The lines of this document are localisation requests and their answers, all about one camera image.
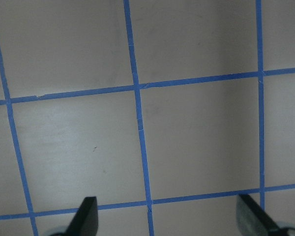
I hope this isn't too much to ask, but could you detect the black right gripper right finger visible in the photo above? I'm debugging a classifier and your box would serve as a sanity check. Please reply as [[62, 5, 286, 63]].
[[236, 194, 280, 236]]

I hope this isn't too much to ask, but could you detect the brown paper table mat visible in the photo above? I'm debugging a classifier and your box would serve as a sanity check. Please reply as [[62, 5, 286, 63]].
[[0, 0, 295, 236]]

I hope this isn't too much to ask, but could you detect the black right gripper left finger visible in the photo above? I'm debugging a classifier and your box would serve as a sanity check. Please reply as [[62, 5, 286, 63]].
[[64, 197, 99, 236]]

